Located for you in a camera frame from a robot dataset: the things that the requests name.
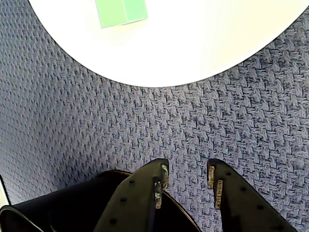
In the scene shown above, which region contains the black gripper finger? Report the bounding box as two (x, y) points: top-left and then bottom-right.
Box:
(93, 158), (169, 232)
(207, 159), (297, 232)

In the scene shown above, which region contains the green cube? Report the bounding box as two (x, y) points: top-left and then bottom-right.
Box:
(95, 0), (148, 29)

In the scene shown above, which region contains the white round plate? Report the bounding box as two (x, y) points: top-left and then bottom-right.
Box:
(28, 0), (309, 87)

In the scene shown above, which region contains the black metal bucket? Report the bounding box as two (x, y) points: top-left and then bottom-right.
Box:
(0, 170), (201, 232)

